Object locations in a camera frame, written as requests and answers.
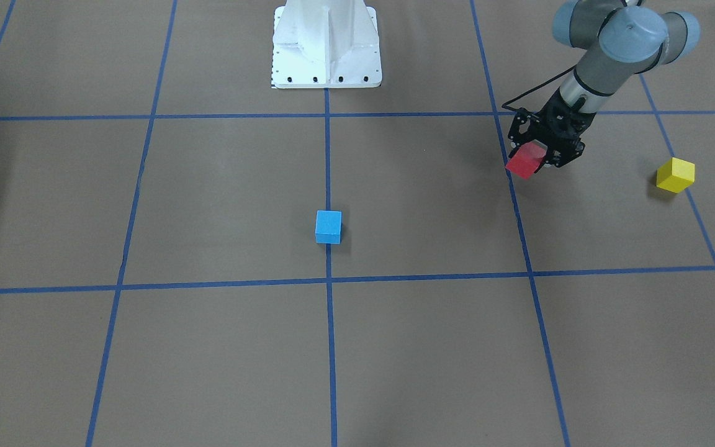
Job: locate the yellow cube block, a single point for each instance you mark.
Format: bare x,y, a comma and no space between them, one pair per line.
676,175

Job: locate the white pedestal base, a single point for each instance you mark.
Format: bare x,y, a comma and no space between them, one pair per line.
325,45

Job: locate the red cube block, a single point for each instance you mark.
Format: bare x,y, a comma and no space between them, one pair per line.
526,159

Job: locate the blue cube block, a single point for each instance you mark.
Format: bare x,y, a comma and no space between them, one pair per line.
328,227

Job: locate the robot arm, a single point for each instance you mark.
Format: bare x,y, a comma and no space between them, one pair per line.
620,39

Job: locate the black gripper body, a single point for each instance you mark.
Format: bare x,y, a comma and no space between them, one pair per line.
565,156

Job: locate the brown paper table cover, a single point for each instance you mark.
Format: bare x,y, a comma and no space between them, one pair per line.
160,282

